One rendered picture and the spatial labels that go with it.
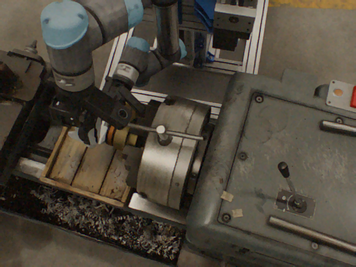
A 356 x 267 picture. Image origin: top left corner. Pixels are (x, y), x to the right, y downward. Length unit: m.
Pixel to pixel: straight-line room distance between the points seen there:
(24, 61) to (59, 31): 0.85
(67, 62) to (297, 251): 0.63
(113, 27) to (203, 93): 1.49
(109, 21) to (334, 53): 2.12
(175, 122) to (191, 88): 1.20
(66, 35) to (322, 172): 0.65
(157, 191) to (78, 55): 0.47
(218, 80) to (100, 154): 1.04
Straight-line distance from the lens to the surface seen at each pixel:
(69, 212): 1.69
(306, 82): 1.07
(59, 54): 0.70
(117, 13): 0.73
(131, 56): 1.24
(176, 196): 1.03
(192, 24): 1.62
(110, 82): 1.23
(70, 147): 1.41
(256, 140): 0.98
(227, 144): 0.97
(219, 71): 2.22
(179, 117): 1.01
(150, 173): 1.01
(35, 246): 2.32
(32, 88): 1.38
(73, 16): 0.68
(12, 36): 2.87
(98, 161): 1.37
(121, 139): 1.13
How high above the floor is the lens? 2.16
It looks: 70 degrees down
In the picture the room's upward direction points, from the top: 2 degrees counter-clockwise
